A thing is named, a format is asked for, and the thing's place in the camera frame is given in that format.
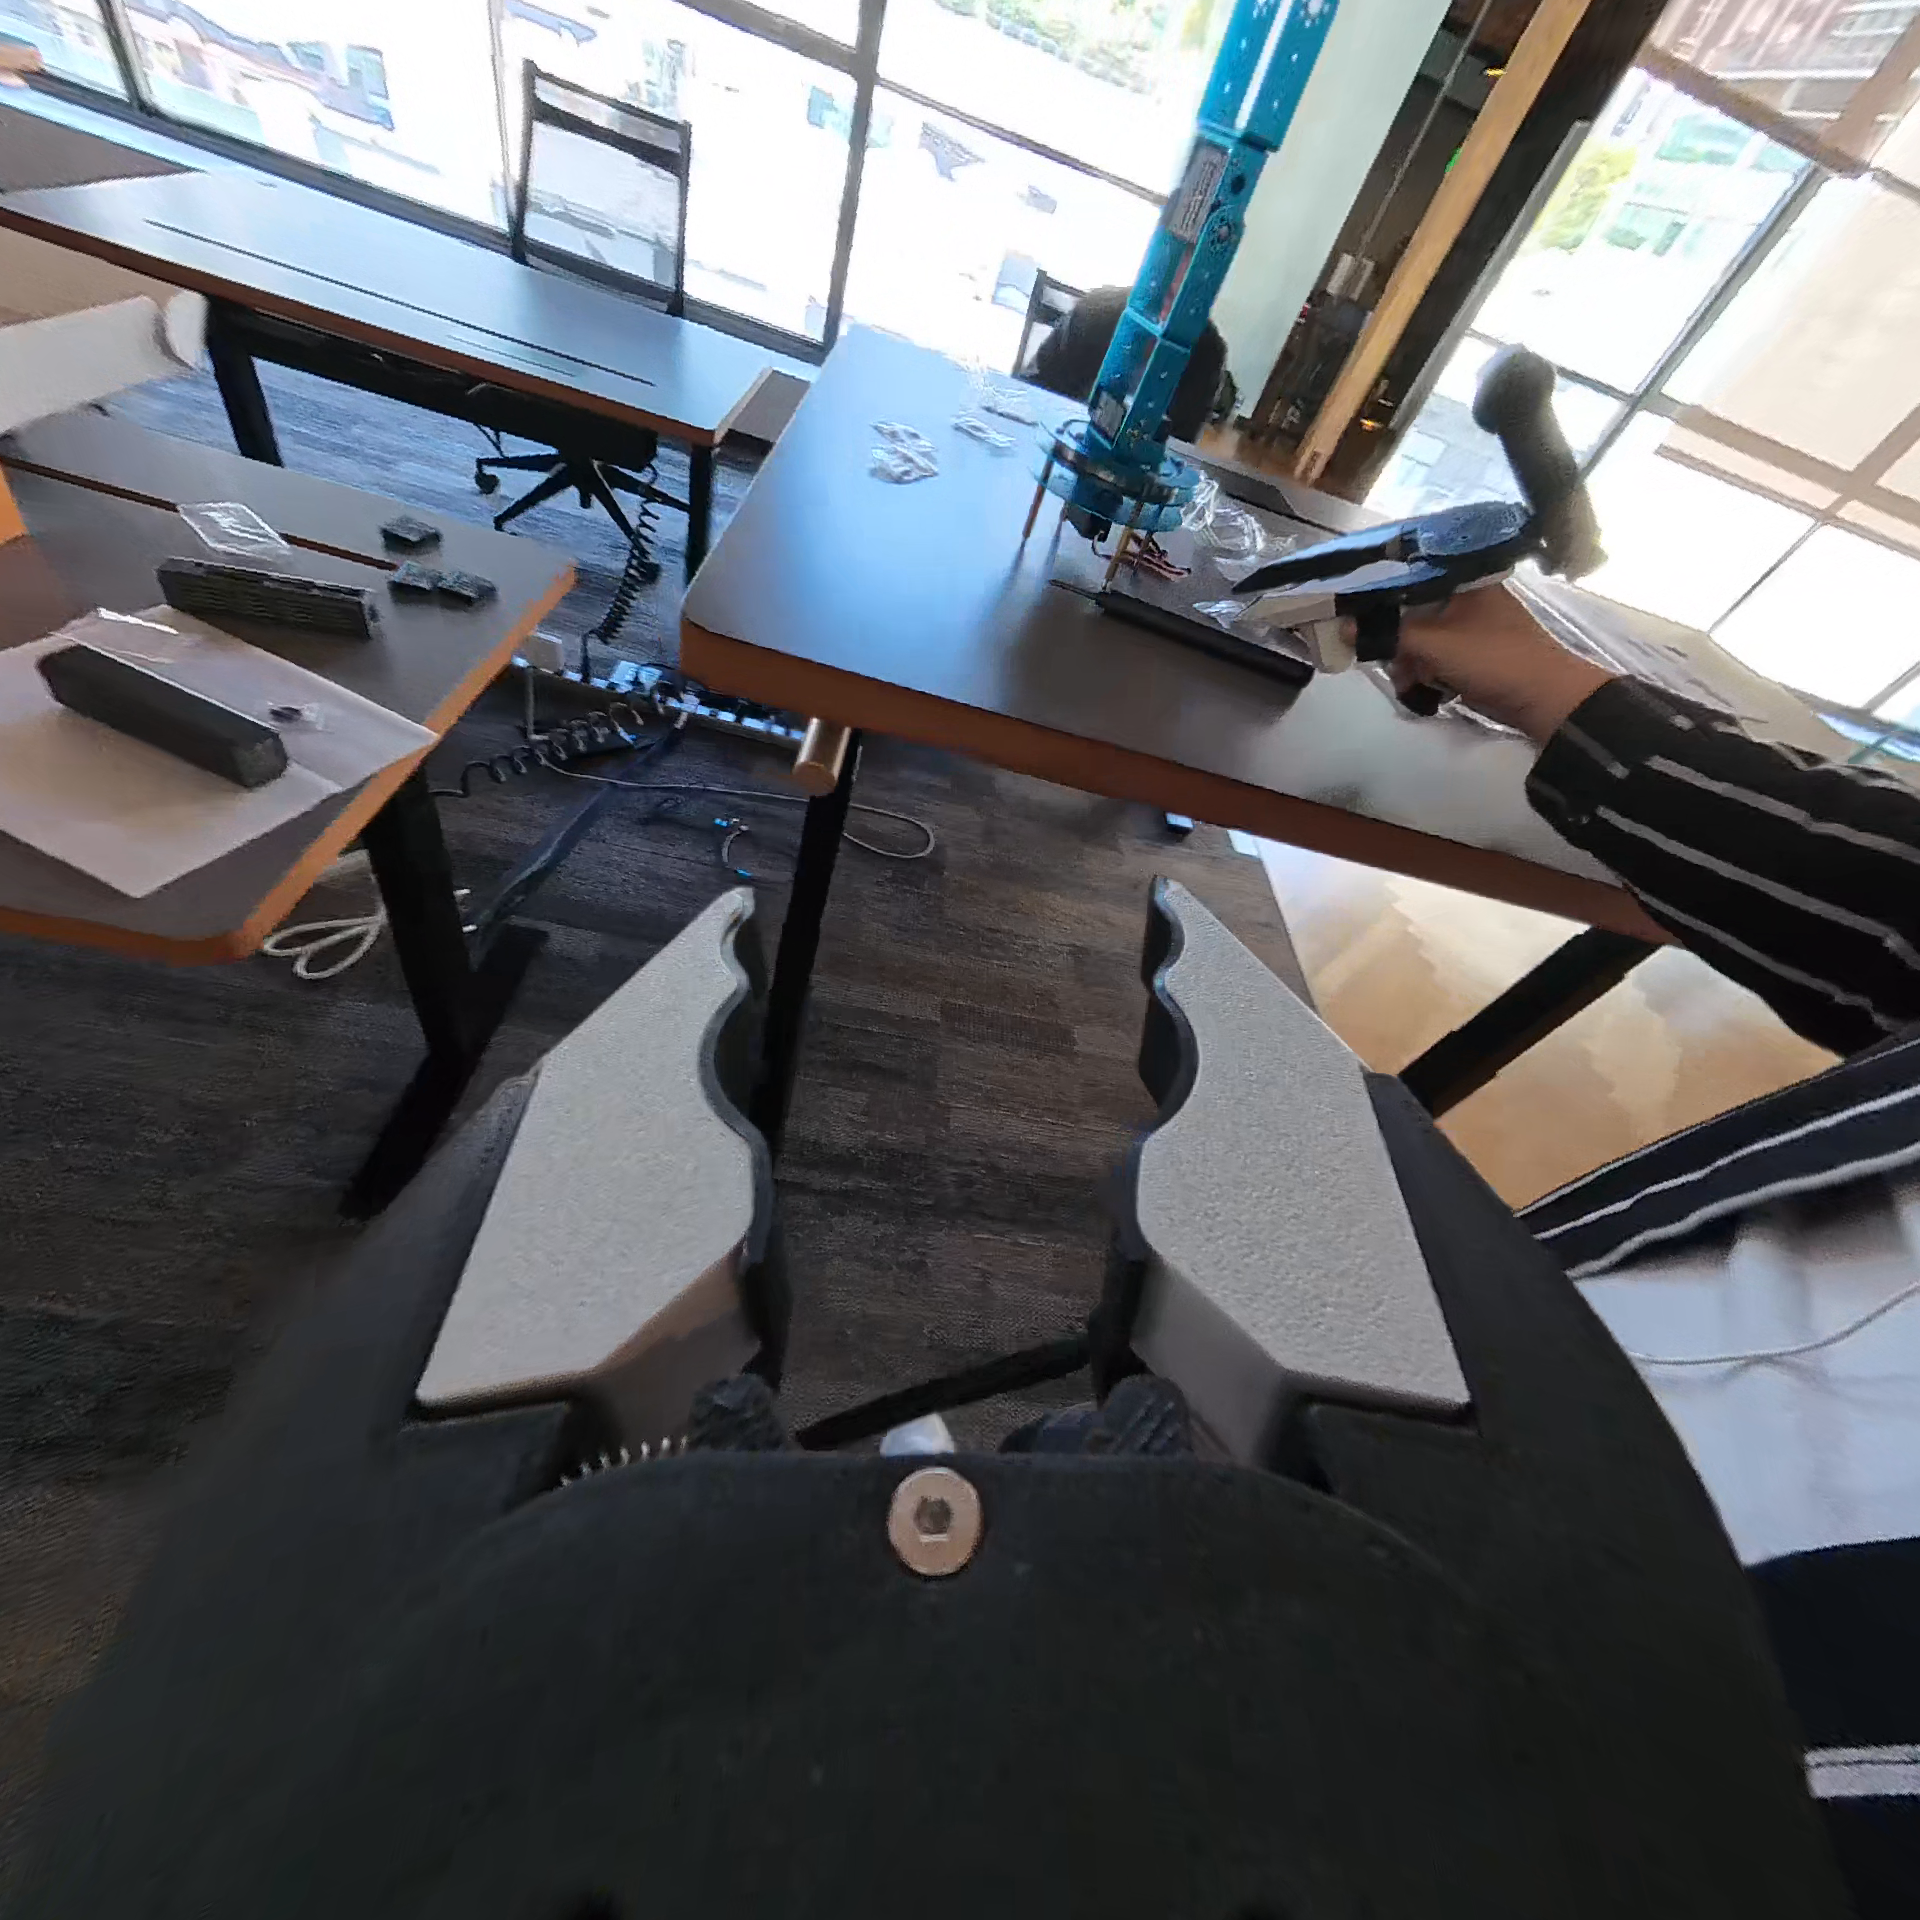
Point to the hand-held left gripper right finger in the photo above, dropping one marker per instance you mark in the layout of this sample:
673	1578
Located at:
1275	1200

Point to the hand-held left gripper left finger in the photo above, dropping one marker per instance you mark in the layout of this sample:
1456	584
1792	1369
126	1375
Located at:
615	1200

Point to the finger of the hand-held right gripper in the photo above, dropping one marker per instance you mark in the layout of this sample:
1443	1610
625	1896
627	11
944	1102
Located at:
1348	556
1298	608

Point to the person's right forearm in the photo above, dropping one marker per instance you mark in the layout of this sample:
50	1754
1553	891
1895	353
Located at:
1723	839

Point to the blue toy robot arm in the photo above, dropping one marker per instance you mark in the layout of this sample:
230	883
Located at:
1184	299

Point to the orange-edged desk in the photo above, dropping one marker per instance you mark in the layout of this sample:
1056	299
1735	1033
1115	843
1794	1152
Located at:
299	721
451	299

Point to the person's right hand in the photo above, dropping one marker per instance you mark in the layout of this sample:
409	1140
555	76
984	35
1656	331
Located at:
1499	662

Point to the black backpack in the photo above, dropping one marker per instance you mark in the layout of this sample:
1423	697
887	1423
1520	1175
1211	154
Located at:
1080	359

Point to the small clear bag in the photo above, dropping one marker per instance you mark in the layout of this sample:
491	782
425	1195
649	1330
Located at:
990	427
235	528
906	451

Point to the white paper sheet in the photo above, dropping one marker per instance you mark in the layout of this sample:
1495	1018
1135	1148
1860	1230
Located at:
150	810

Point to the black smooth bar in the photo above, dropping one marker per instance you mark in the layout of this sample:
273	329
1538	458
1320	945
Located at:
166	715

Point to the black ribbed bar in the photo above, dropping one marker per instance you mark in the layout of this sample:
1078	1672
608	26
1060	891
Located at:
271	594

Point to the black office chair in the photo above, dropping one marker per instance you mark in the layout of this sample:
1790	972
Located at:
578	458

